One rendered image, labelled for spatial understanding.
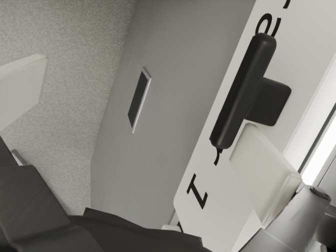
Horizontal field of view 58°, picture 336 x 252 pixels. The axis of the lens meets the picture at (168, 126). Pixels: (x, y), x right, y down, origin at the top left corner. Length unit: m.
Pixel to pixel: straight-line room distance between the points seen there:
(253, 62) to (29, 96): 0.13
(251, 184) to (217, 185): 0.08
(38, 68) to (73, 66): 0.92
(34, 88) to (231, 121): 0.12
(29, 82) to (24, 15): 0.92
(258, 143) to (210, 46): 0.21
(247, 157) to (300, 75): 0.06
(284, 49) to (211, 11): 0.20
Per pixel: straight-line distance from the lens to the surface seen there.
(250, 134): 0.19
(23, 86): 0.17
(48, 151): 1.22
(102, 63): 1.09
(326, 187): 0.19
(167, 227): 0.34
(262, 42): 0.18
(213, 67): 0.35
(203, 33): 0.41
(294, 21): 0.23
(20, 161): 1.22
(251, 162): 0.18
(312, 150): 0.21
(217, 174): 0.25
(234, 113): 0.19
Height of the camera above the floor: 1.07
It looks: 62 degrees down
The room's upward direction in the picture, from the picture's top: 150 degrees clockwise
